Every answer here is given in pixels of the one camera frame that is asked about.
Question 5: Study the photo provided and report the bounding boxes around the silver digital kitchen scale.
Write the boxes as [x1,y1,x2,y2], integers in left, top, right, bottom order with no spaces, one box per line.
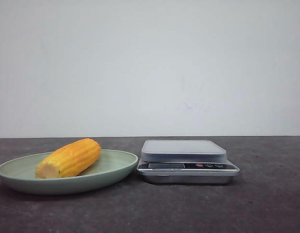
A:
[136,139,240,184]

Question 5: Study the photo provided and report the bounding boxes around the green round plate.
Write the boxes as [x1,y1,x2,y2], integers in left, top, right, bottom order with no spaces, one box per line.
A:
[0,150,138,195]

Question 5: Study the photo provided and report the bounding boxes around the yellow corn cob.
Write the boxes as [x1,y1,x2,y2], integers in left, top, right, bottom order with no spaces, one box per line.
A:
[35,138,101,179]

